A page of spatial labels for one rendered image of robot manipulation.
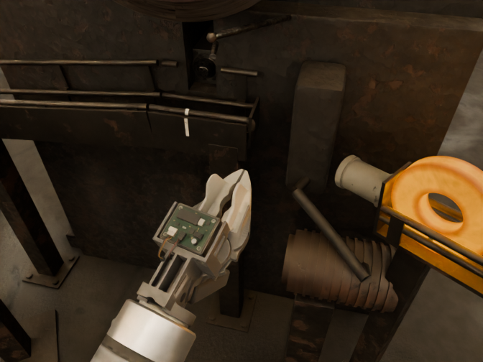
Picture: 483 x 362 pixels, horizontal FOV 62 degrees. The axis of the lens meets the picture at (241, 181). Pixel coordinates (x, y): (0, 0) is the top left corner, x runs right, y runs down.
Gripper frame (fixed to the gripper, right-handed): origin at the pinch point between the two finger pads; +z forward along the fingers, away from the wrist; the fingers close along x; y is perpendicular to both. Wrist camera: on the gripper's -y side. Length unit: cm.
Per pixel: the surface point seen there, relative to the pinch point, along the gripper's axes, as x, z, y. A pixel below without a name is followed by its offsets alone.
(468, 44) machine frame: -22.8, 36.7, -1.7
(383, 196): -18.2, 9.3, -8.5
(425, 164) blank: -22.1, 12.4, -1.9
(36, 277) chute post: 74, -25, -70
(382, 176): -17.0, 13.2, -9.4
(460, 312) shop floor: -50, 22, -86
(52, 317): 59, -32, -67
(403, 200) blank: -21.2, 10.0, -9.2
